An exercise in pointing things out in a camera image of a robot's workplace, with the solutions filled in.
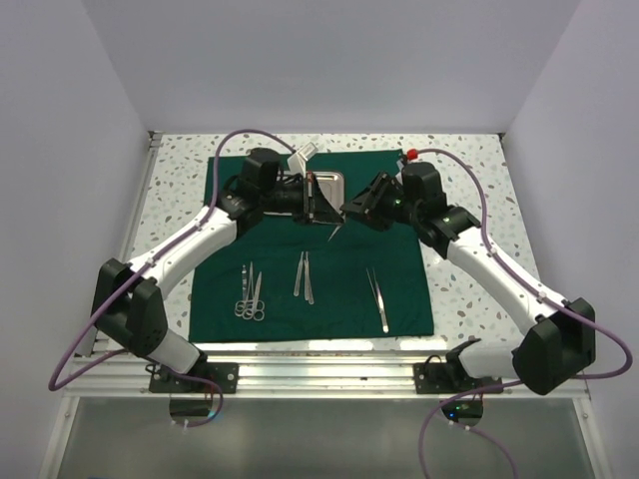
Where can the aluminium front rail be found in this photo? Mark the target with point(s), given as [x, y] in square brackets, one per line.
[306, 376]

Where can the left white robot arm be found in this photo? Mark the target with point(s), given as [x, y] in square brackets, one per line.
[129, 296]

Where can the steel hemostat clamp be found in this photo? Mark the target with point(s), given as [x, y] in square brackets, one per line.
[251, 289]

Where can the stainless steel tray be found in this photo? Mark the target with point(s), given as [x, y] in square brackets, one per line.
[332, 187]

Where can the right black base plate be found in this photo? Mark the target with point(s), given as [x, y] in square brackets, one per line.
[433, 376]

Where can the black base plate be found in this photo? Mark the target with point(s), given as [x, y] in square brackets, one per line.
[433, 376]
[204, 377]

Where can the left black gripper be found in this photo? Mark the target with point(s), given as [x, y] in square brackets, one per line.
[319, 207]

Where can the dark green surgical cloth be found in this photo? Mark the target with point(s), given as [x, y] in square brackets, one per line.
[344, 305]

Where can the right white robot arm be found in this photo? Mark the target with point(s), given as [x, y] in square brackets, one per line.
[557, 340]

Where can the steel tweezers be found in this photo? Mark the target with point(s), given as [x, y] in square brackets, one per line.
[334, 232]
[382, 312]

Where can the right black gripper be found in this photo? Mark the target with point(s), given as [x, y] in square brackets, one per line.
[367, 205]

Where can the aluminium left side rail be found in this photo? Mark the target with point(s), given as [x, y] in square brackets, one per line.
[86, 345]

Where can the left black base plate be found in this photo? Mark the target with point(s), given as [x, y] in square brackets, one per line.
[204, 377]

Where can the steel surgical scissors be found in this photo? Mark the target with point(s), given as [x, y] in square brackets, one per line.
[242, 303]

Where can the aluminium rail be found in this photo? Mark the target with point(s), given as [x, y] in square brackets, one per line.
[306, 376]
[86, 345]

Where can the steel forceps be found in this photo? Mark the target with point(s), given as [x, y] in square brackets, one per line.
[373, 288]

